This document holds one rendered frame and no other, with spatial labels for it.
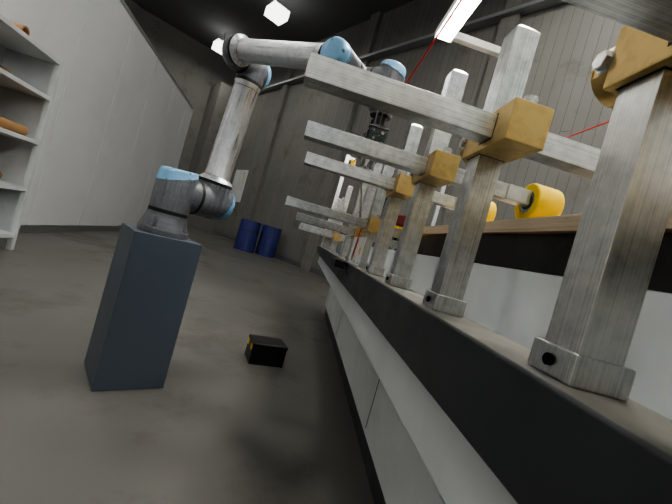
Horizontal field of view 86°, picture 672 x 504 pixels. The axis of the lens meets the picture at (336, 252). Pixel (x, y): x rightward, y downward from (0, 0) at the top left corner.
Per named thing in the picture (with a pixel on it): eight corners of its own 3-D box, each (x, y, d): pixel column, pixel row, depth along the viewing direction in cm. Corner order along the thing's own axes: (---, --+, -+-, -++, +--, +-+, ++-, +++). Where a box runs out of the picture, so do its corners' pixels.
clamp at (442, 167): (426, 174, 66) (434, 147, 66) (405, 184, 80) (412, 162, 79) (457, 183, 67) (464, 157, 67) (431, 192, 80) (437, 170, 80)
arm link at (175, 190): (140, 202, 143) (152, 159, 142) (178, 211, 157) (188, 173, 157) (162, 209, 135) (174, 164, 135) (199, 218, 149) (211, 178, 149)
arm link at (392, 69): (386, 73, 128) (412, 72, 123) (376, 106, 128) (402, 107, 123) (375, 57, 120) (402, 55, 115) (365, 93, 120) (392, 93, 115)
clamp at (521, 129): (500, 136, 41) (512, 93, 41) (452, 161, 55) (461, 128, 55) (548, 152, 42) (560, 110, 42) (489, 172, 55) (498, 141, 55)
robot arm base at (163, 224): (142, 231, 132) (149, 205, 132) (131, 224, 146) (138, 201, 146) (193, 242, 145) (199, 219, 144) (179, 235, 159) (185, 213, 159)
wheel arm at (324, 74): (303, 75, 42) (312, 45, 42) (303, 88, 46) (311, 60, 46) (672, 197, 47) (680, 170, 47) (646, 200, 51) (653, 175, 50)
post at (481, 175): (420, 359, 49) (519, 18, 48) (412, 351, 53) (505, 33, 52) (443, 365, 49) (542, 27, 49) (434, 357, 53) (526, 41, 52)
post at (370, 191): (345, 265, 149) (377, 153, 148) (344, 265, 152) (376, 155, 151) (353, 268, 149) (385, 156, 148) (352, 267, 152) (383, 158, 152)
